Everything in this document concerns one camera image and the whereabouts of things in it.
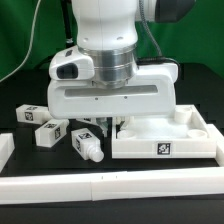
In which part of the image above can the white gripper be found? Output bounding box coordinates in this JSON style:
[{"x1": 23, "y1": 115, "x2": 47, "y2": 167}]
[{"x1": 47, "y1": 63, "x2": 178, "y2": 137}]

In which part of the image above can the white square table top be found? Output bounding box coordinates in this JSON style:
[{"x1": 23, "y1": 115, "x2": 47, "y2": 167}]
[{"x1": 111, "y1": 105, "x2": 216, "y2": 159}]

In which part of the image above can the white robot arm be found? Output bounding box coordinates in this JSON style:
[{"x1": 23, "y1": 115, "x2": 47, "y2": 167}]
[{"x1": 48, "y1": 0, "x2": 196, "y2": 119}]

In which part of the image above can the black pole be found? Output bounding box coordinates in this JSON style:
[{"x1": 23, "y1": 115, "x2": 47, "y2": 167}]
[{"x1": 60, "y1": 0, "x2": 74, "y2": 48}]

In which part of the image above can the white right fence wall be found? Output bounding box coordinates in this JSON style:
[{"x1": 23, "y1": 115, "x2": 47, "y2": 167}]
[{"x1": 208, "y1": 124, "x2": 224, "y2": 167}]

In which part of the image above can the white fence wall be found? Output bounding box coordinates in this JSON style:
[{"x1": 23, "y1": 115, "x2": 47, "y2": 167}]
[
  {"x1": 208, "y1": 124, "x2": 224, "y2": 167},
  {"x1": 0, "y1": 133, "x2": 15, "y2": 172},
  {"x1": 0, "y1": 167, "x2": 224, "y2": 205}
]

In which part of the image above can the white left fence wall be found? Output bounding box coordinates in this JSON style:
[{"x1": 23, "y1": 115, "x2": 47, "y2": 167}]
[{"x1": 0, "y1": 133, "x2": 15, "y2": 172}]

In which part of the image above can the white front fence wall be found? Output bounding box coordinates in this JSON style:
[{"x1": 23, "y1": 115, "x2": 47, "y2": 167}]
[{"x1": 0, "y1": 167, "x2": 224, "y2": 205}]

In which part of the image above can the white cable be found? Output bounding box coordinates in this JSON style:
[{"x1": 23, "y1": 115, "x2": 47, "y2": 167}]
[{"x1": 0, "y1": 0, "x2": 42, "y2": 83}]

